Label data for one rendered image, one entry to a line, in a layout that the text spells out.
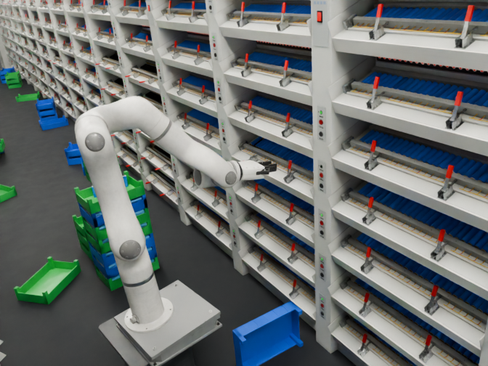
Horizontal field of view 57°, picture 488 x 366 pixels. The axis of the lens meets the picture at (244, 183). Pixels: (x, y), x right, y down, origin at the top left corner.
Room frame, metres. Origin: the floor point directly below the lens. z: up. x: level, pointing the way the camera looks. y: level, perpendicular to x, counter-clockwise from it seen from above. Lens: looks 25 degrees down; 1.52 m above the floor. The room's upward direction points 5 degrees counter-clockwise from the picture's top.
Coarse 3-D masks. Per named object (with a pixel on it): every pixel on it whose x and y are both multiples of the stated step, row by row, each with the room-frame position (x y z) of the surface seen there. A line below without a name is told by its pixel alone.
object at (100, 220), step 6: (144, 198) 2.17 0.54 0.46; (78, 204) 2.15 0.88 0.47; (132, 204) 2.13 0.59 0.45; (138, 204) 2.15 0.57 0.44; (144, 204) 2.17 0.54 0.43; (138, 210) 2.14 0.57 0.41; (84, 216) 2.11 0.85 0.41; (90, 216) 2.03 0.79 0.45; (102, 216) 2.03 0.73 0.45; (90, 222) 2.05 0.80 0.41; (96, 222) 2.01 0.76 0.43; (102, 222) 2.03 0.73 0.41
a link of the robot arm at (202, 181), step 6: (228, 162) 1.54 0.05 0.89; (198, 174) 1.47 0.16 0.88; (204, 174) 1.45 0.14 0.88; (198, 180) 1.46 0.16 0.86; (204, 180) 1.44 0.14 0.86; (210, 180) 1.45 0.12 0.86; (198, 186) 1.47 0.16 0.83; (204, 186) 1.45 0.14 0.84; (210, 186) 1.46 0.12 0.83; (216, 186) 1.47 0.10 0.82
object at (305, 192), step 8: (248, 136) 2.09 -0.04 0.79; (256, 136) 2.11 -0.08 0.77; (232, 144) 2.04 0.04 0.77; (240, 144) 2.05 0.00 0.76; (248, 144) 2.08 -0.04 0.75; (232, 152) 2.04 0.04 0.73; (240, 152) 2.03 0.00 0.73; (240, 160) 1.96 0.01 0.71; (264, 176) 1.81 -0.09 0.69; (272, 176) 1.75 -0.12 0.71; (280, 176) 1.73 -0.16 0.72; (304, 176) 1.67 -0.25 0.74; (280, 184) 1.71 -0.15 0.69; (288, 184) 1.66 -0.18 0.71; (296, 184) 1.64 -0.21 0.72; (304, 184) 1.62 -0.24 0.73; (296, 192) 1.62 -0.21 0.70; (304, 192) 1.57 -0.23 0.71; (312, 192) 1.51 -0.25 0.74; (304, 200) 1.59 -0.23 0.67; (312, 200) 1.53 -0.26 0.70
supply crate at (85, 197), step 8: (128, 176) 2.32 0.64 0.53; (128, 184) 2.31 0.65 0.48; (136, 184) 2.25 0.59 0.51; (80, 192) 2.17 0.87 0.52; (88, 192) 2.20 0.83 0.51; (128, 192) 2.12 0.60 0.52; (136, 192) 2.15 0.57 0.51; (144, 192) 2.18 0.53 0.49; (80, 200) 2.11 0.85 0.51; (88, 200) 2.00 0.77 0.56; (96, 200) 2.14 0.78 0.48; (88, 208) 2.03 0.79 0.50; (96, 208) 2.02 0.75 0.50
